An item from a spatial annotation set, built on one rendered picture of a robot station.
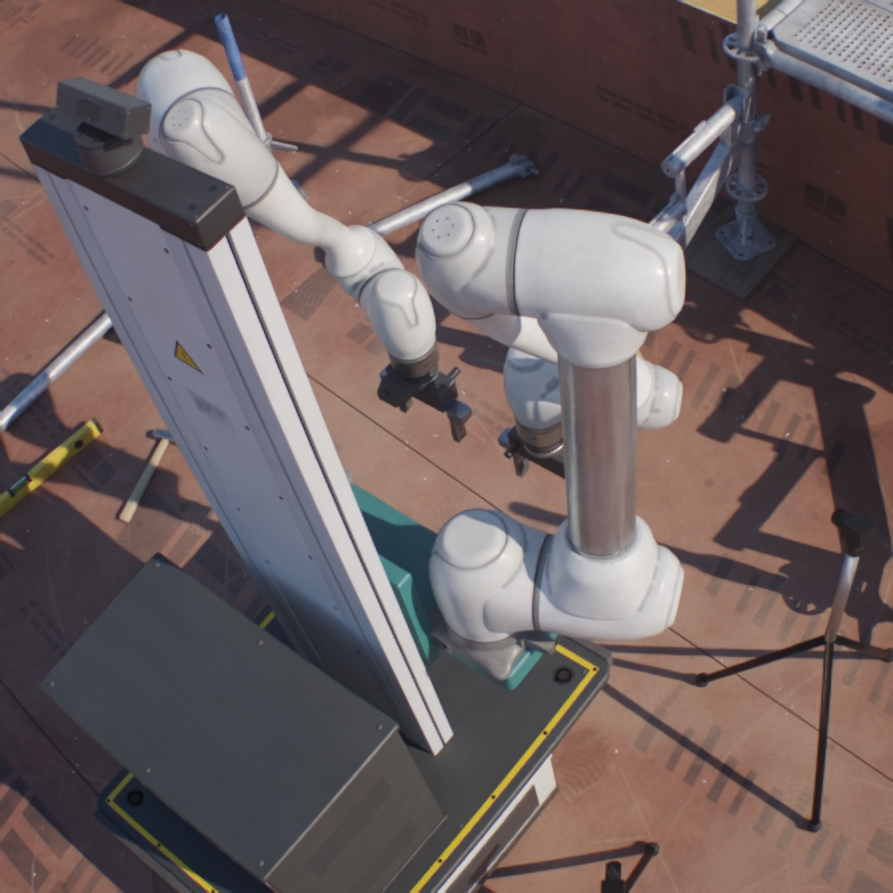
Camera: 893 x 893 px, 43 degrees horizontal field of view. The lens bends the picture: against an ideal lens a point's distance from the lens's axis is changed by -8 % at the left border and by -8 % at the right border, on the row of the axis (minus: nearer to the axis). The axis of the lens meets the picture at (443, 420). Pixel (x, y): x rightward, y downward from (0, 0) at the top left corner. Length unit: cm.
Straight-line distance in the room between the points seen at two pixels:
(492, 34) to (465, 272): 259
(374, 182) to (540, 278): 250
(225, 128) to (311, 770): 97
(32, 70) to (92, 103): 387
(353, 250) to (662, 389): 60
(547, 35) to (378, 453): 141
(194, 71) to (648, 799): 177
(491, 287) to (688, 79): 210
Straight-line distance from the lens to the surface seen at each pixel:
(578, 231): 142
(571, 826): 268
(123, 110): 125
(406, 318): 209
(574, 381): 154
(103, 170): 131
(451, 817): 238
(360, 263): 217
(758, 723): 276
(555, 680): 246
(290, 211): 185
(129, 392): 357
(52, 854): 299
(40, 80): 506
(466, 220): 142
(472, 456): 314
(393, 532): 220
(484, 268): 143
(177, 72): 185
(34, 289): 406
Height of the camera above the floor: 256
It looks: 53 degrees down
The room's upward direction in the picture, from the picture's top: 15 degrees counter-clockwise
